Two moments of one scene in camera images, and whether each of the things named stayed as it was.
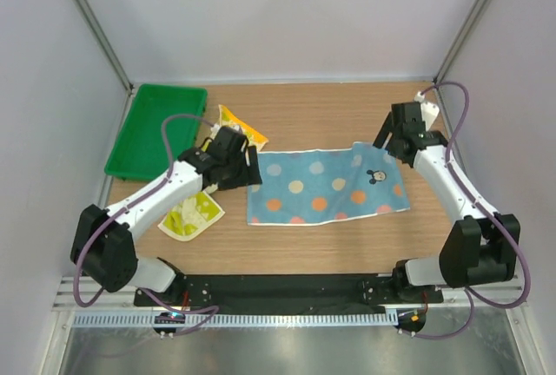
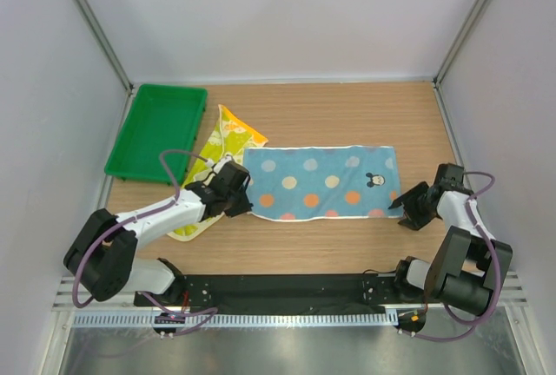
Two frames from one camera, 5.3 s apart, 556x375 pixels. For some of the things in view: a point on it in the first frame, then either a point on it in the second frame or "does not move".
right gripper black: [387, 129] -> [414, 220]
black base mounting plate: [383, 291] does not move
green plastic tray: [140, 151] does not move
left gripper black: [248, 175] -> [243, 206]
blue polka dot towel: [314, 186] does not move
